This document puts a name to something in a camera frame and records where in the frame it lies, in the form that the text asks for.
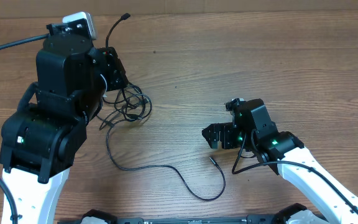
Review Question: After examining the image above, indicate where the thick black usb cable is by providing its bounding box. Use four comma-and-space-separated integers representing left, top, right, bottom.
96, 12, 153, 131

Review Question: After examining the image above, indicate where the thin black usb cable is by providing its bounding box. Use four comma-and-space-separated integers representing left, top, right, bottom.
105, 119, 227, 202

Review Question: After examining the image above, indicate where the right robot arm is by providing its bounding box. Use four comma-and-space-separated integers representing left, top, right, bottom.
202, 98, 358, 223

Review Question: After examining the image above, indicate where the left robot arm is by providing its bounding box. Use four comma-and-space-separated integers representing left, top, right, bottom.
0, 34, 128, 223

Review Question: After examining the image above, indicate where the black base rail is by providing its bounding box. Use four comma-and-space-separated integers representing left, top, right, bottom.
57, 203, 329, 224

